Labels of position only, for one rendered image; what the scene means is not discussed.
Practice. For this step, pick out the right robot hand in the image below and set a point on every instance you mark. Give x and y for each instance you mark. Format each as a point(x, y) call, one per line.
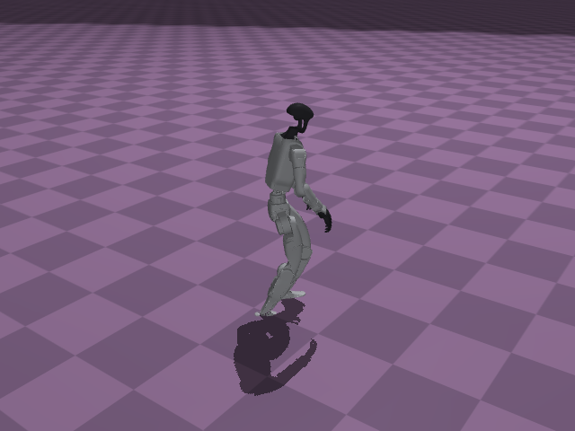
point(327, 219)

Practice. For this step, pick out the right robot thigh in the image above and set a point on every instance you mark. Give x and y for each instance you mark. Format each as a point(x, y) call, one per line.
point(292, 241)

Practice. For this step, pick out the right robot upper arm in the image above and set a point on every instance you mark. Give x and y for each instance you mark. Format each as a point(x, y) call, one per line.
point(297, 155)

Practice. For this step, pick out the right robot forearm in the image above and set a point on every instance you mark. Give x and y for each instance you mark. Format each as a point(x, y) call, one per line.
point(312, 201)

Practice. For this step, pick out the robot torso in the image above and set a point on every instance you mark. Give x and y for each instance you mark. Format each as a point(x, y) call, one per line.
point(279, 175)

